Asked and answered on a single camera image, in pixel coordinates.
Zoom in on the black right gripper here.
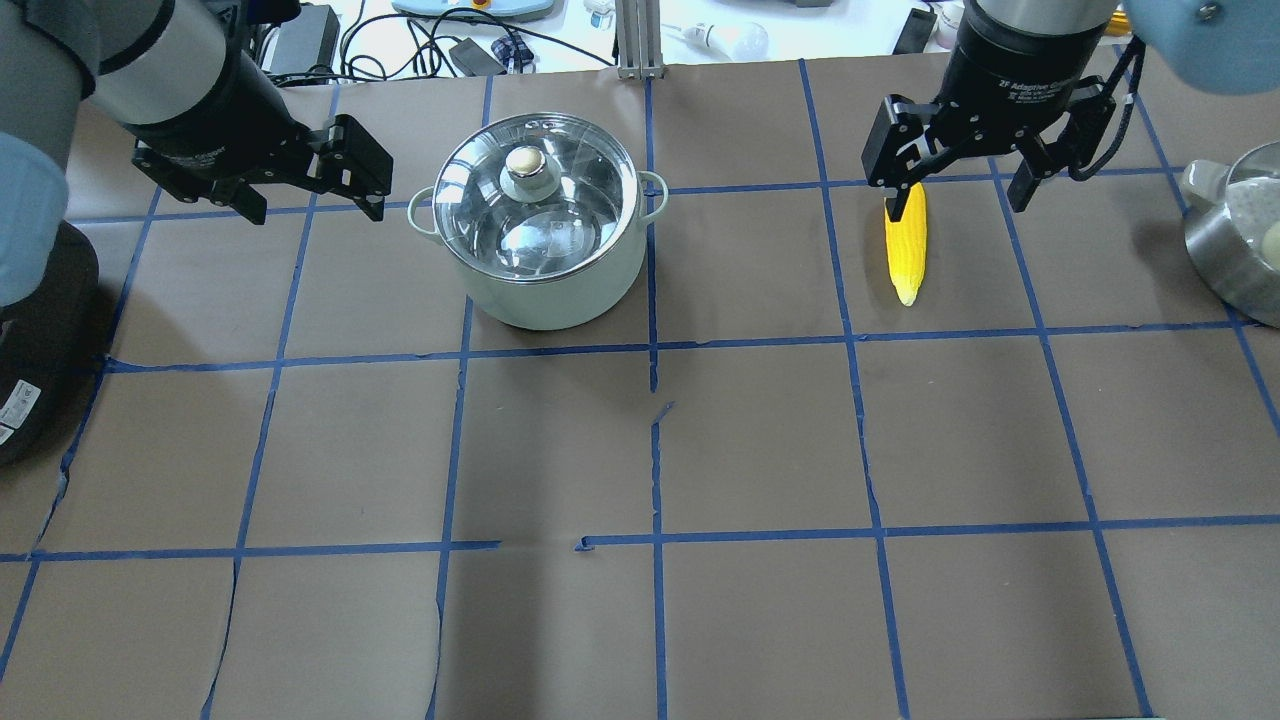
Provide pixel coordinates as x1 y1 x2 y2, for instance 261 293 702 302
861 5 1119 222

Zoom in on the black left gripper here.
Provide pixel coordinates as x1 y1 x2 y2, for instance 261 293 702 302
120 45 394 225

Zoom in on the yellow corn cob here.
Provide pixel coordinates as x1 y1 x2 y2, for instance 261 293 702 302
883 188 928 307

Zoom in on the glass pot lid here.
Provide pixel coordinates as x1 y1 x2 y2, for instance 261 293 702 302
425 111 644 284

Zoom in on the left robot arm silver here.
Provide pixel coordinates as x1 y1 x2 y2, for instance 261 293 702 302
1 1 393 305

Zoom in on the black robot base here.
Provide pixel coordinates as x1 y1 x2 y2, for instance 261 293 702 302
1 222 100 466

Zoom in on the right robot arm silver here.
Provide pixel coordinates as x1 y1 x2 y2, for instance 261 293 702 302
861 1 1279 222

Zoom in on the steel steamer pot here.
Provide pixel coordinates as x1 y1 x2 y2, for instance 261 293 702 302
1180 141 1279 328

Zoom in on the pale green cooking pot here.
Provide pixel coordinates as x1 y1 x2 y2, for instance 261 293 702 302
406 111 669 331

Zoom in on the black phone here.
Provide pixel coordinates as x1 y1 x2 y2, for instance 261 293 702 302
891 8 938 55

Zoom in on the black power adapter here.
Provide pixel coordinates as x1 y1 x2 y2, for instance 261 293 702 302
262 4 340 86

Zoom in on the blue teach pendant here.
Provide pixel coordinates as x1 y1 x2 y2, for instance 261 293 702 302
390 0 558 23

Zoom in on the white light bulb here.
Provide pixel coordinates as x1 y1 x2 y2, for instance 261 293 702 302
678 22 771 61

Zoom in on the black cables bundle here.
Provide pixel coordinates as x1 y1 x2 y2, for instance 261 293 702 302
340 0 616 81

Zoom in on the aluminium frame post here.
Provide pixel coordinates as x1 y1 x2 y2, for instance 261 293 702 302
614 0 666 79

